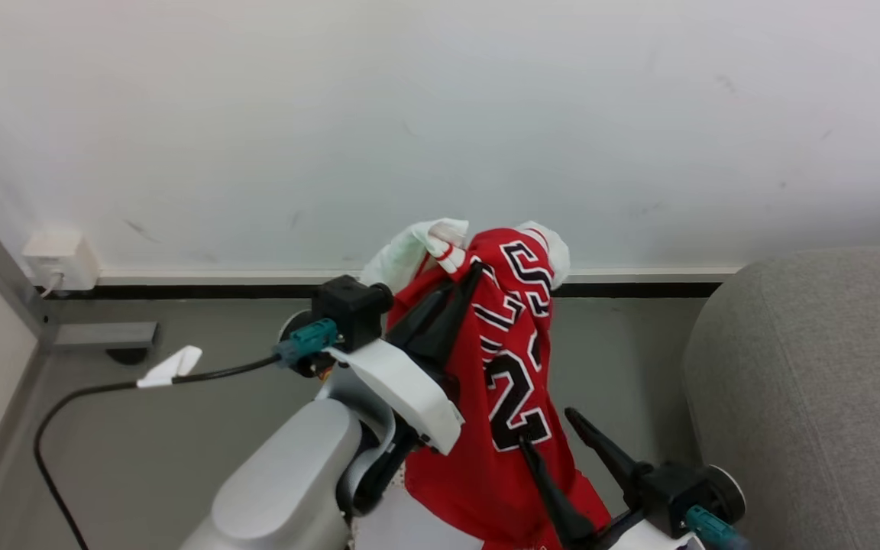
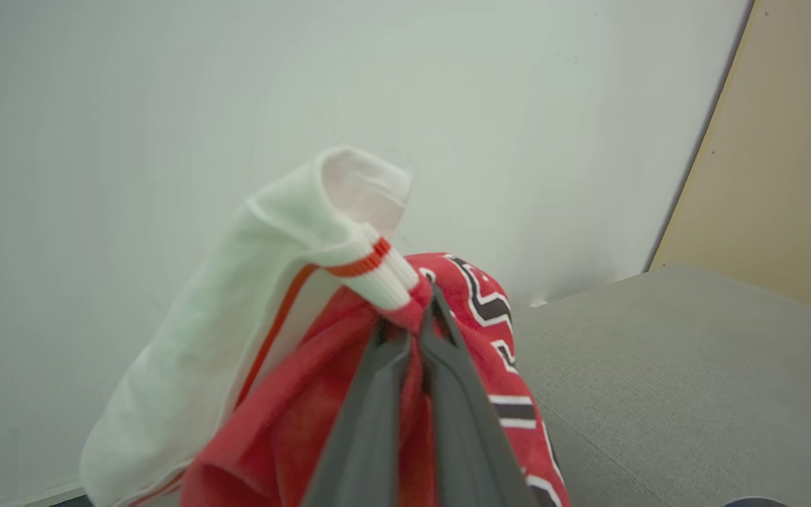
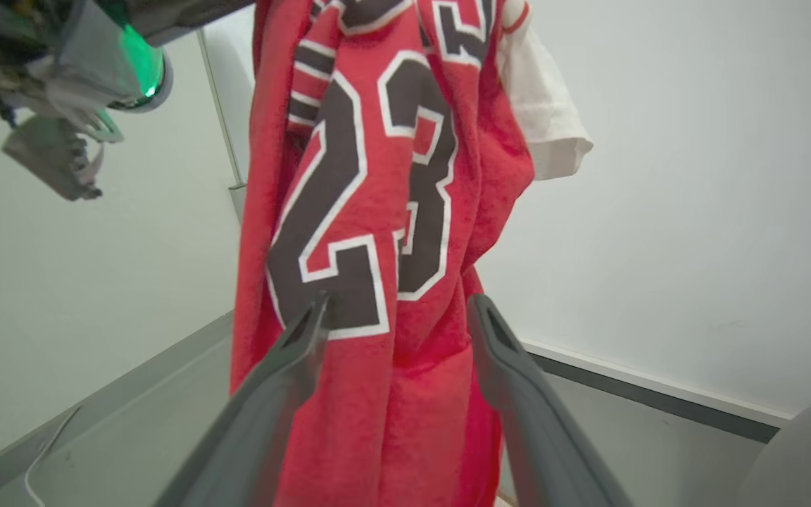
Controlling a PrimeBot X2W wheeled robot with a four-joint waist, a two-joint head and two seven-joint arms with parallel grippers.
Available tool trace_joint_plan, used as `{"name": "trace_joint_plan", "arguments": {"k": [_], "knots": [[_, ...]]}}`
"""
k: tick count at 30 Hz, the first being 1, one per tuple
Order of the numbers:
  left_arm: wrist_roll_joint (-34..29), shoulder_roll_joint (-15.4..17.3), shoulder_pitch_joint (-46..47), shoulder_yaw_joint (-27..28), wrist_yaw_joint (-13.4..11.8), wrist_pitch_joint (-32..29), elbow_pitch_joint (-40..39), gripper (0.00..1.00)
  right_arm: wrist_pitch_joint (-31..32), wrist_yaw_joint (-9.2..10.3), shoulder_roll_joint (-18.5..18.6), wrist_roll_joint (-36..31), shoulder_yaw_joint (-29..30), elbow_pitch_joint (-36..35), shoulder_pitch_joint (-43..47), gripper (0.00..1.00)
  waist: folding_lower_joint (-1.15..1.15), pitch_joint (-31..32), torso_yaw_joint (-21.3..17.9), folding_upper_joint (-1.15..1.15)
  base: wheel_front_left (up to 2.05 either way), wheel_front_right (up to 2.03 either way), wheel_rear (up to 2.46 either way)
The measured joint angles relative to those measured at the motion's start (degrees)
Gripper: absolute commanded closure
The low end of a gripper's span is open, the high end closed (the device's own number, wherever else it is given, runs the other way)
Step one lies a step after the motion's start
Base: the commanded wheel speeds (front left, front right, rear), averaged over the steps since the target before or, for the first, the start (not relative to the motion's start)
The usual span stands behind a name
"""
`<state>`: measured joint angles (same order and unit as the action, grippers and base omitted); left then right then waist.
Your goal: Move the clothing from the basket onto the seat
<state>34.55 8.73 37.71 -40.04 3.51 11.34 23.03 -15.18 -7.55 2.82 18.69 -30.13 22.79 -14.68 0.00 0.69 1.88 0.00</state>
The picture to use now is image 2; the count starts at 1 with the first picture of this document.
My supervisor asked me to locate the beige wooden panel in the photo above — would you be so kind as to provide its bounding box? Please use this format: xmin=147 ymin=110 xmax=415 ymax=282
xmin=648 ymin=0 xmax=811 ymax=325

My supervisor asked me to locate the white and black baseboard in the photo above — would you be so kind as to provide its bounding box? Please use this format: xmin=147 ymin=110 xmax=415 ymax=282
xmin=22 ymin=481 xmax=93 ymax=507

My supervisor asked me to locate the red and white sports jersey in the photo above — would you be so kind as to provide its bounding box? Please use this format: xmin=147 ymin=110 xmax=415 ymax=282
xmin=80 ymin=146 xmax=572 ymax=507

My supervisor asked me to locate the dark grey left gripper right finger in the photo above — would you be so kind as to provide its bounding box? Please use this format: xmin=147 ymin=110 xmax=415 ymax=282
xmin=420 ymin=285 xmax=540 ymax=507

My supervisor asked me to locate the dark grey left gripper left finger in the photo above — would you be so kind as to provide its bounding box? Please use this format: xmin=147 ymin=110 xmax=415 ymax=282
xmin=302 ymin=320 xmax=412 ymax=507

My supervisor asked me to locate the grey fabric sofa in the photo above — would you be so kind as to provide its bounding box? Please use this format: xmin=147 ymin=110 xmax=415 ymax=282
xmin=511 ymin=264 xmax=811 ymax=507

